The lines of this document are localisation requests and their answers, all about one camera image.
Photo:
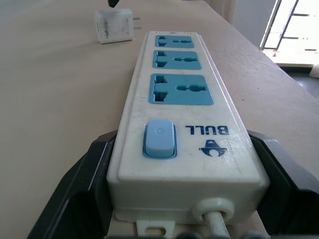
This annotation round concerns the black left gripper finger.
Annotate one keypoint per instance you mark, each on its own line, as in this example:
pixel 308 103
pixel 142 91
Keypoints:
pixel 286 184
pixel 74 189

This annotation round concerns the white charger plug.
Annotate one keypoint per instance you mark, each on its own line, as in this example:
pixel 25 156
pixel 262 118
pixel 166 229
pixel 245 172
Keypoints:
pixel 115 26

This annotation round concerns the white power strip blue sockets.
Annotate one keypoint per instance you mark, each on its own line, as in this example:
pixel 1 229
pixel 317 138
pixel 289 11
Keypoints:
pixel 179 139

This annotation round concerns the window with white frame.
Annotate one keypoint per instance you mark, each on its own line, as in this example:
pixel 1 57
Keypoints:
pixel 291 27

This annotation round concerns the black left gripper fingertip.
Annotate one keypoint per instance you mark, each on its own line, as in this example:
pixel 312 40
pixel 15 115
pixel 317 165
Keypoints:
pixel 112 3

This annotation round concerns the white object on floor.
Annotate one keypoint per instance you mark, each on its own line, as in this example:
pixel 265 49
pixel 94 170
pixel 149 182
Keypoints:
pixel 314 71

